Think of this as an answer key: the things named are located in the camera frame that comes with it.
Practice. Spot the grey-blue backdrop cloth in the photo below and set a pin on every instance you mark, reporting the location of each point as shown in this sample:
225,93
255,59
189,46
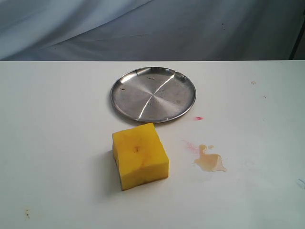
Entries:
149,30

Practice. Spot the yellow sponge block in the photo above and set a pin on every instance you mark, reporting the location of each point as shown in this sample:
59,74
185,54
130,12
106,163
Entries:
140,156

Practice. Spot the round stainless steel plate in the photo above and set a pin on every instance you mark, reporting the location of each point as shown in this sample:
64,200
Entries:
153,95

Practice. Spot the brown liquid spill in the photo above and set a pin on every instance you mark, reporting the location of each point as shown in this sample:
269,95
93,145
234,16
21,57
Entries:
209,162

